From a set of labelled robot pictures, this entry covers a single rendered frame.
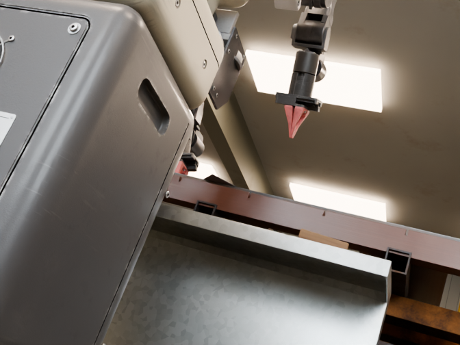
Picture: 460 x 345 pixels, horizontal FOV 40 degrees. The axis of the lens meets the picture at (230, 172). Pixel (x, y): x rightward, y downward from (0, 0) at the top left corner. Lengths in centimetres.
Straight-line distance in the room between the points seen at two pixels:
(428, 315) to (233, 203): 50
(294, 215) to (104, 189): 79
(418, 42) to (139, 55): 450
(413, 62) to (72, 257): 480
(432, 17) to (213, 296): 380
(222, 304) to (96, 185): 71
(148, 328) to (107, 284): 63
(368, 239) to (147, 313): 50
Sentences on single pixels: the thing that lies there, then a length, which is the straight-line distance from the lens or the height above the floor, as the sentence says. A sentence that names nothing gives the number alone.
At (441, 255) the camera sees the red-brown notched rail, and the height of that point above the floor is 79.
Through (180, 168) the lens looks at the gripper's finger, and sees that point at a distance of 170.
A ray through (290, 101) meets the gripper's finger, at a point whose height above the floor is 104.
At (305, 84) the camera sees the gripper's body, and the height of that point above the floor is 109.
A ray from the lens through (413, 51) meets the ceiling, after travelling 523.
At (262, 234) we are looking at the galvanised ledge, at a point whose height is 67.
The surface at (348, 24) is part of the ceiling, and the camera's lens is 514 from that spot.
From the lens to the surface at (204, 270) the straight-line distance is 137.
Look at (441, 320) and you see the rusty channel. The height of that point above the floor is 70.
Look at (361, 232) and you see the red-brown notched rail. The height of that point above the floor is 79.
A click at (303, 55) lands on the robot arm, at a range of 150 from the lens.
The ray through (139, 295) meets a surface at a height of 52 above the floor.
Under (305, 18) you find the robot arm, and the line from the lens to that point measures 153.
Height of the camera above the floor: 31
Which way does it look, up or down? 22 degrees up
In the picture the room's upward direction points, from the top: 21 degrees clockwise
